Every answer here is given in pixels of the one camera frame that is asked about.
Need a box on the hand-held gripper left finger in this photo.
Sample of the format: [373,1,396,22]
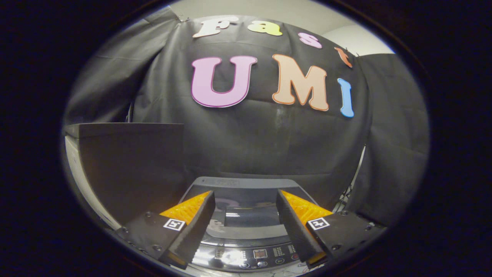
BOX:
[115,190,216,269]

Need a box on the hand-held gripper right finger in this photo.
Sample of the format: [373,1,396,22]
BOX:
[276,189,387,269]

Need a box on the grey washing machine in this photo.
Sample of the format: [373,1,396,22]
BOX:
[179,176,327,274]

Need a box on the dark washing machine lid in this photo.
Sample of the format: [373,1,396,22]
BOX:
[181,177,319,241]

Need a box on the dark cabinet with white side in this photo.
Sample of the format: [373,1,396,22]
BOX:
[63,122,189,231]

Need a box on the black backdrop cloth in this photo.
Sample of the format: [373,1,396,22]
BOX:
[63,8,429,227]

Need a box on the black hanging cable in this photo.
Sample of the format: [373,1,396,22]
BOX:
[332,146,366,212]

